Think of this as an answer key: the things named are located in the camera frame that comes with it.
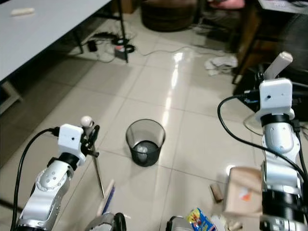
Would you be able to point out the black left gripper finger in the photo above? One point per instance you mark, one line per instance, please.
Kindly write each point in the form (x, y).
(94, 152)
(94, 133)

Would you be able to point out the beige plastic dustpan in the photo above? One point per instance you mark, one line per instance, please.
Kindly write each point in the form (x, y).
(245, 190)

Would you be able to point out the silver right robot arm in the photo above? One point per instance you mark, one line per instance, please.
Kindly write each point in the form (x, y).
(279, 192)

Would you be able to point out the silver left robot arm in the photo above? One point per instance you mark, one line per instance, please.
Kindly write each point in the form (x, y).
(45, 185)

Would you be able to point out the crumpled white paper ball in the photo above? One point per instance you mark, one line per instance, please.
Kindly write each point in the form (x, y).
(142, 150)

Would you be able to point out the black mesh waste bin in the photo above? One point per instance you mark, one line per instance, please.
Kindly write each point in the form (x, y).
(144, 156)

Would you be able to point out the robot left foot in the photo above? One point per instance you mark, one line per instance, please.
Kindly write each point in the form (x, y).
(106, 223)

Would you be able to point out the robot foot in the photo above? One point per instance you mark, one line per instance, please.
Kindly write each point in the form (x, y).
(178, 224)
(106, 223)

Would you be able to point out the black power adapter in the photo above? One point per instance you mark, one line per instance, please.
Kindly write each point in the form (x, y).
(92, 45)

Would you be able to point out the grey table foot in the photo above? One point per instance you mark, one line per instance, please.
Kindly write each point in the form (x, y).
(10, 98)

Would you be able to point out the black metal table leg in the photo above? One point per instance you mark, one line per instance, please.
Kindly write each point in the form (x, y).
(122, 29)

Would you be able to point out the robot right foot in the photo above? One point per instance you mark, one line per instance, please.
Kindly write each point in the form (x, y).
(178, 224)

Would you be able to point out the colourful snack packet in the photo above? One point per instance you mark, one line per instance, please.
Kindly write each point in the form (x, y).
(201, 220)

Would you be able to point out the brown cardboard roll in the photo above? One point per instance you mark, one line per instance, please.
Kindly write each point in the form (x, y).
(216, 192)

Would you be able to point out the round dark brown stool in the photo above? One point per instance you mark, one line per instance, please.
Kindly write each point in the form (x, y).
(168, 17)

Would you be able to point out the small white oblong object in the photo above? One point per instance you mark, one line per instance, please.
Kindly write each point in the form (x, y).
(22, 11)

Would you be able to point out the crumpled grey white cloth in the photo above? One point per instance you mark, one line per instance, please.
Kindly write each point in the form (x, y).
(221, 63)

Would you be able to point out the pink cushion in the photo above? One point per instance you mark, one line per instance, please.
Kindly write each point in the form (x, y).
(227, 3)

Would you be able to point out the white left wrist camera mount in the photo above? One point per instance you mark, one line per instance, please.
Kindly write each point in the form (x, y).
(70, 138)

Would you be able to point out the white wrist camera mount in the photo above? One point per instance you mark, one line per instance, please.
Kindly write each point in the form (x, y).
(70, 138)
(275, 98)

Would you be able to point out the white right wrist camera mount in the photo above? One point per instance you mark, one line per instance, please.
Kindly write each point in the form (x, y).
(275, 98)

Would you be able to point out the brown wooden furniture frame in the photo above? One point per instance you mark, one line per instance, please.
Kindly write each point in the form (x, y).
(252, 33)

